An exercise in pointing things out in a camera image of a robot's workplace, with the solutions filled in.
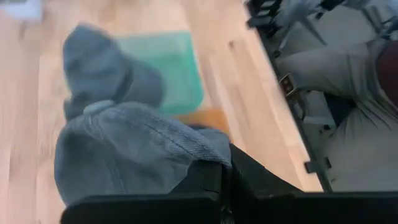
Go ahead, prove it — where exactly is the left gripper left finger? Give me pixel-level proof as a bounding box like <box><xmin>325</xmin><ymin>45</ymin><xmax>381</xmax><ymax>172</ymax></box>
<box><xmin>60</xmin><ymin>160</ymin><xmax>223</xmax><ymax>224</ymax></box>

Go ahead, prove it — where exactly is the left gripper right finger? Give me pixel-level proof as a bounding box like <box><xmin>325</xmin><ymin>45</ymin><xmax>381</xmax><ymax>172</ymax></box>
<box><xmin>229</xmin><ymin>144</ymin><xmax>398</xmax><ymax>224</ymax></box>

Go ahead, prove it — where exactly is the orange translucent plastic bin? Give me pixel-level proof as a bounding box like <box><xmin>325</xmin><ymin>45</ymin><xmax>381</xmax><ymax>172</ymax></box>
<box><xmin>172</xmin><ymin>108</ymin><xmax>231</xmax><ymax>139</ymax></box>

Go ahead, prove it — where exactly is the person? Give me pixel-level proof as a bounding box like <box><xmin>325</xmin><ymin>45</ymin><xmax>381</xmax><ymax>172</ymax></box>
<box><xmin>275</xmin><ymin>39</ymin><xmax>398</xmax><ymax>192</ymax></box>

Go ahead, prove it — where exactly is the teal translucent plastic bin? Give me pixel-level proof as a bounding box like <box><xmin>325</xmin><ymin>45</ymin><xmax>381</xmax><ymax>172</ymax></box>
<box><xmin>114</xmin><ymin>30</ymin><xmax>205</xmax><ymax>115</ymax></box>

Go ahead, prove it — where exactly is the black aluminium table frame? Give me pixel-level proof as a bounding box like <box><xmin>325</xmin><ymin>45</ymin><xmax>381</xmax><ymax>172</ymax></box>
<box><xmin>244</xmin><ymin>0</ymin><xmax>335</xmax><ymax>193</ymax></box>

